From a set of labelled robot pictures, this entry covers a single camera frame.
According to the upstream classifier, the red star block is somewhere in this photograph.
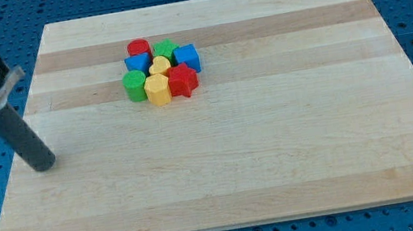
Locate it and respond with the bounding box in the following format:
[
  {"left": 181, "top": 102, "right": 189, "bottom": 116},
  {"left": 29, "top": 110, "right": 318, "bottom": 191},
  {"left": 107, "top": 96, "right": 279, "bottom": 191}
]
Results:
[{"left": 168, "top": 62, "right": 199, "bottom": 98}]

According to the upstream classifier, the green star block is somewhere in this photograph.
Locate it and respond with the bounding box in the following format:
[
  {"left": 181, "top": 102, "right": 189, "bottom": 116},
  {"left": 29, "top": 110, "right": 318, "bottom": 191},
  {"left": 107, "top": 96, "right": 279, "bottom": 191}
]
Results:
[{"left": 153, "top": 38, "right": 179, "bottom": 65}]

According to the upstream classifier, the yellow hexagon block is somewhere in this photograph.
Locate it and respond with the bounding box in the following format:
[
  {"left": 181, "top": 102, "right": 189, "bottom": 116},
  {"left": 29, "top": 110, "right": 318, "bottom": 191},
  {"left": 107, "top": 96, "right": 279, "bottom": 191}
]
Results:
[{"left": 144, "top": 74, "right": 172, "bottom": 106}]

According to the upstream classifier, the blue cube block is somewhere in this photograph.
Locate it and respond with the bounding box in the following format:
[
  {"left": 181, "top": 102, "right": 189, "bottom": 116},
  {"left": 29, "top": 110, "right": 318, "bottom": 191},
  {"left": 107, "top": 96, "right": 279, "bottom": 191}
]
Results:
[{"left": 173, "top": 44, "right": 201, "bottom": 73}]

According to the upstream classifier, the yellow heart block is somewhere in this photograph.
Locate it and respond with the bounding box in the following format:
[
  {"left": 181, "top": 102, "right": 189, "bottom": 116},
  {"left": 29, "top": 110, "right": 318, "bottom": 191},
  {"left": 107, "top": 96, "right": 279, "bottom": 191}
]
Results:
[{"left": 148, "top": 56, "right": 172, "bottom": 76}]

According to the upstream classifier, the green cylinder block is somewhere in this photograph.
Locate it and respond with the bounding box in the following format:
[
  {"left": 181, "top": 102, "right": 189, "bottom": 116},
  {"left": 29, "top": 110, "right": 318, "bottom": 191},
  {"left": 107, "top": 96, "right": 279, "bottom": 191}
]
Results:
[{"left": 122, "top": 70, "right": 148, "bottom": 102}]

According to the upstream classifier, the blue triangle block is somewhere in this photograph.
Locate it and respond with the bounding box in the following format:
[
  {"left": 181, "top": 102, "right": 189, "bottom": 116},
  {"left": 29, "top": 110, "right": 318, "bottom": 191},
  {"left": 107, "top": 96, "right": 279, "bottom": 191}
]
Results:
[{"left": 124, "top": 53, "right": 152, "bottom": 77}]

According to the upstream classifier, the red cylinder block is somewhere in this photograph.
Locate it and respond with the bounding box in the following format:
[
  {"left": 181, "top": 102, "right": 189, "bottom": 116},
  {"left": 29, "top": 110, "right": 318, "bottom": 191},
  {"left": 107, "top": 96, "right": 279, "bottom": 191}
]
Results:
[{"left": 127, "top": 38, "right": 153, "bottom": 57}]

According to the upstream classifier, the light wooden board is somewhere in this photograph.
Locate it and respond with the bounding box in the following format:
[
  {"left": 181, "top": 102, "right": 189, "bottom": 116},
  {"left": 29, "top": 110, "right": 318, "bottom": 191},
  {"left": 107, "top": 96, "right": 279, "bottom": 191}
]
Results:
[{"left": 0, "top": 0, "right": 413, "bottom": 231}]

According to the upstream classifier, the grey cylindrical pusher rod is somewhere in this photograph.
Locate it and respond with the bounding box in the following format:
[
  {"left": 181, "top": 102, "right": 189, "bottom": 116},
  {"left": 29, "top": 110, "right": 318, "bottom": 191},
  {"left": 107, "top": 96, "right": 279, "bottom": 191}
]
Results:
[{"left": 0, "top": 103, "right": 56, "bottom": 172}]

